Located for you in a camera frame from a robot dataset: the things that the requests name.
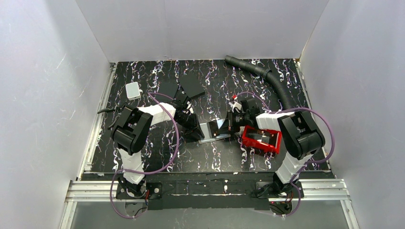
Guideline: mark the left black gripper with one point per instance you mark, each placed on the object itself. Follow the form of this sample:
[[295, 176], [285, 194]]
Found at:
[[194, 127]]

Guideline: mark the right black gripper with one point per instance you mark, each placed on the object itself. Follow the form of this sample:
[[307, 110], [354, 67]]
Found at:
[[228, 120]]

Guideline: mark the grey leather card holder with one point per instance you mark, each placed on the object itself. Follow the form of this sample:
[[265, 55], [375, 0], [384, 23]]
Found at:
[[209, 129]]

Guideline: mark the red plastic bin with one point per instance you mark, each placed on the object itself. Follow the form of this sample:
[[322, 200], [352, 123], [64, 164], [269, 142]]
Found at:
[[265, 140]]

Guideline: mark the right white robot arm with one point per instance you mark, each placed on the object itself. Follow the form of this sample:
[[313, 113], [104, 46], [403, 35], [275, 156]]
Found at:
[[300, 134]]

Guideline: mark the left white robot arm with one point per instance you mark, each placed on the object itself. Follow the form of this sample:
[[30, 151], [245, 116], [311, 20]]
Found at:
[[131, 130]]

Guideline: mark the black flat box right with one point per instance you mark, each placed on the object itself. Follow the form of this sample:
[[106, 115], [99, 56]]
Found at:
[[191, 86]]

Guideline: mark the black flat box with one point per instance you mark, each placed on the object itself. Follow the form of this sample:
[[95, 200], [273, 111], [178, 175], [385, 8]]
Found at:
[[191, 86], [168, 88]]

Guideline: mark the black flat box left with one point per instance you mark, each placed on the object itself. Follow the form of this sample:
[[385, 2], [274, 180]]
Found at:
[[168, 88]]

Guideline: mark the white square box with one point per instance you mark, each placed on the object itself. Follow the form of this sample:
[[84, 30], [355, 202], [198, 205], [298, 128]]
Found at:
[[133, 91]]

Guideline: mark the black pliers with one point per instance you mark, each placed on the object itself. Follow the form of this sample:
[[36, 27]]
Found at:
[[111, 109]]

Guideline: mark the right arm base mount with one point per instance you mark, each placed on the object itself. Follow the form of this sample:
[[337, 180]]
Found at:
[[285, 192]]

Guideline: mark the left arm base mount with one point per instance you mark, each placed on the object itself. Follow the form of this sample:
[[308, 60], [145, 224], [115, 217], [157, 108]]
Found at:
[[141, 191]]

